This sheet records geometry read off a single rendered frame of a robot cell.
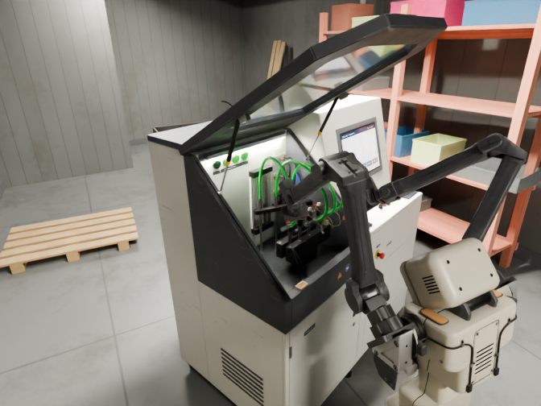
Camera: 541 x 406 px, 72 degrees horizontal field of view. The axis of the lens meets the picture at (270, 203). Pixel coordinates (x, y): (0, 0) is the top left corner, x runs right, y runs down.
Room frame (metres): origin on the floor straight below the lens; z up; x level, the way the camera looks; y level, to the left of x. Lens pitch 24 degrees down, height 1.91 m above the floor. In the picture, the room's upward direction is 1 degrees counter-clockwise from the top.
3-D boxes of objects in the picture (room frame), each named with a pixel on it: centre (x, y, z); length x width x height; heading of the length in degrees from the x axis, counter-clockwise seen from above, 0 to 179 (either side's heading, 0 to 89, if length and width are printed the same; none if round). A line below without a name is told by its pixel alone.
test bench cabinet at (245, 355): (1.62, -0.07, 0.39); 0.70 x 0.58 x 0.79; 138
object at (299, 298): (1.44, -0.27, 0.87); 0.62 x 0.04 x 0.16; 138
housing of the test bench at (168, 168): (2.17, 0.01, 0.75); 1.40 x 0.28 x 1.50; 138
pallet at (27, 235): (3.38, 2.05, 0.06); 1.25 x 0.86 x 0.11; 111
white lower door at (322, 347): (1.43, -0.28, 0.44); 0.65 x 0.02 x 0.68; 138
